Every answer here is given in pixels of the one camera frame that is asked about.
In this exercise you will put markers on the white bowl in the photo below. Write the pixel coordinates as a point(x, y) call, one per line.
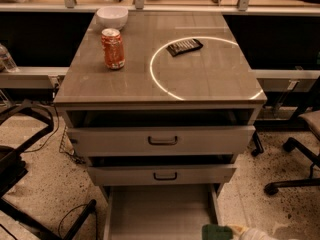
point(112, 17)

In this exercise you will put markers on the office chair right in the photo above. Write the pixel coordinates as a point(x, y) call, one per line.
point(312, 119)

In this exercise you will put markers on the grey drawer cabinet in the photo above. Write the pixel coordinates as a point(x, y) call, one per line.
point(213, 86)

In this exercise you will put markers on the bottom drawer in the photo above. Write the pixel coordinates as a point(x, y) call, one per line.
point(163, 212)

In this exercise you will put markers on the green and yellow sponge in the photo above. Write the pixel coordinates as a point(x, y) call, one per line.
point(216, 232)

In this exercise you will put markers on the plastic water bottle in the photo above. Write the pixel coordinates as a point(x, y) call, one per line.
point(6, 61)

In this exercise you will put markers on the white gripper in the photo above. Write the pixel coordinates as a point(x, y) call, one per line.
point(256, 234)

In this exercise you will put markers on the orange soda can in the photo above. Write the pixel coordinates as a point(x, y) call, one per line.
point(112, 44)

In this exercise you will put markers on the top drawer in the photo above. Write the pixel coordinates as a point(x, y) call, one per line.
point(160, 141)

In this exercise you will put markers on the black office chair left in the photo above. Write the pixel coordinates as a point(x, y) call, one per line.
point(13, 169)

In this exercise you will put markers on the middle drawer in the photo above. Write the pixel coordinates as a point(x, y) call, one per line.
point(161, 175)

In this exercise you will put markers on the drawer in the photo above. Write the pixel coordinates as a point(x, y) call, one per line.
point(161, 175)
point(163, 212)
point(160, 141)

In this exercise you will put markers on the black snack bar wrapper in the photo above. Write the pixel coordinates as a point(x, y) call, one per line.
point(184, 46)

